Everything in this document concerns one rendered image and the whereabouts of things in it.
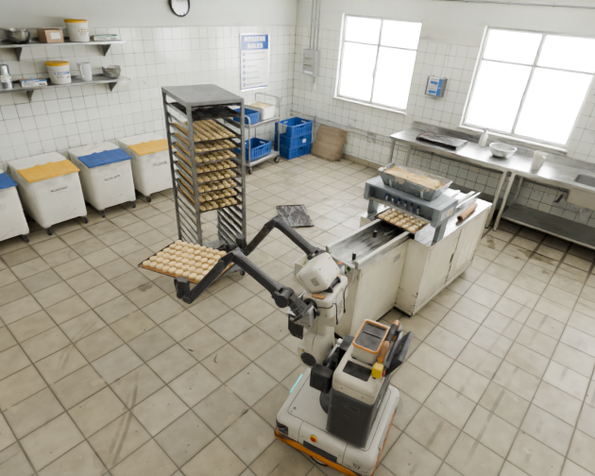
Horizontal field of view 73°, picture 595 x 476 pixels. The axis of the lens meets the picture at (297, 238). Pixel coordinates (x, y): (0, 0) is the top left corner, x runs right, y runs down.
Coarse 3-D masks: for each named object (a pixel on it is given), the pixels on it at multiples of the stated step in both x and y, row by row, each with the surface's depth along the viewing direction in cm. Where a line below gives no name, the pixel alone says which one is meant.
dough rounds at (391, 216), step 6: (378, 216) 360; (384, 216) 361; (390, 216) 357; (396, 216) 362; (402, 216) 358; (390, 222) 352; (396, 222) 353; (402, 222) 349; (408, 222) 350; (414, 222) 350; (420, 222) 351; (426, 222) 353; (408, 228) 345; (414, 228) 341; (420, 228) 346
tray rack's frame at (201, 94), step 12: (204, 84) 366; (180, 96) 320; (192, 96) 322; (204, 96) 324; (216, 96) 327; (228, 96) 329; (240, 96) 331; (168, 120) 362; (168, 132) 367; (168, 144) 373; (180, 228) 420; (180, 240) 427; (216, 240) 453
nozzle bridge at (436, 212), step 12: (372, 180) 359; (372, 192) 362; (384, 192) 355; (396, 192) 340; (372, 204) 373; (384, 204) 354; (396, 204) 350; (408, 204) 342; (420, 204) 324; (432, 204) 323; (444, 204) 324; (456, 204) 336; (420, 216) 332; (432, 216) 330; (444, 216) 326; (444, 228) 337
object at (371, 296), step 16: (352, 240) 335; (368, 240) 336; (384, 240) 337; (352, 256) 309; (384, 256) 321; (400, 256) 344; (368, 272) 311; (384, 272) 333; (400, 272) 359; (352, 288) 313; (368, 288) 323; (384, 288) 347; (352, 304) 319; (368, 304) 336; (384, 304) 362; (352, 320) 326; (336, 336) 352
